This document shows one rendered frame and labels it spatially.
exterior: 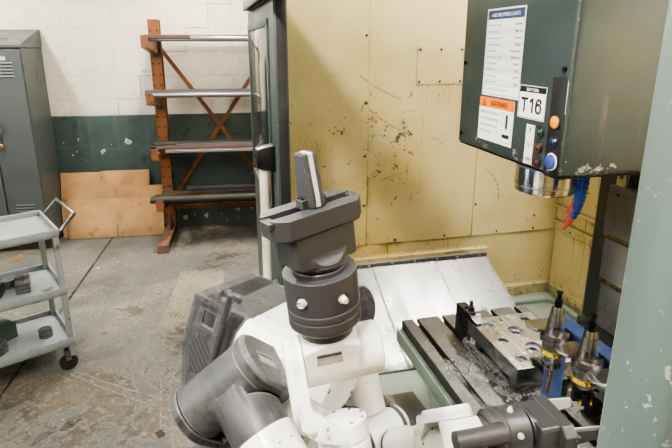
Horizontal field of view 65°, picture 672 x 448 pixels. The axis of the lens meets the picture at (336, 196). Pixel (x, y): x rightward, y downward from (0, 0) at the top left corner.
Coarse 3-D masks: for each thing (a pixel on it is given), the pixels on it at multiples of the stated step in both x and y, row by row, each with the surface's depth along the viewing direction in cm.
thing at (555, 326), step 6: (552, 306) 121; (552, 312) 121; (558, 312) 120; (564, 312) 121; (552, 318) 121; (558, 318) 120; (564, 318) 121; (546, 324) 123; (552, 324) 121; (558, 324) 121; (564, 324) 121; (546, 330) 123; (552, 330) 121; (558, 330) 121; (564, 330) 121; (558, 336) 121
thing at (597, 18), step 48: (480, 0) 130; (528, 0) 112; (576, 0) 97; (624, 0) 98; (480, 48) 132; (528, 48) 113; (576, 48) 99; (624, 48) 101; (576, 96) 101; (624, 96) 104; (480, 144) 135; (576, 144) 104; (624, 144) 107
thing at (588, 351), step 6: (588, 330) 111; (582, 336) 112; (588, 336) 110; (594, 336) 110; (582, 342) 111; (588, 342) 110; (594, 342) 110; (582, 348) 111; (588, 348) 110; (594, 348) 110; (576, 354) 113; (582, 354) 111; (588, 354) 111; (594, 354) 110; (582, 360) 111; (588, 360) 111; (594, 360) 111
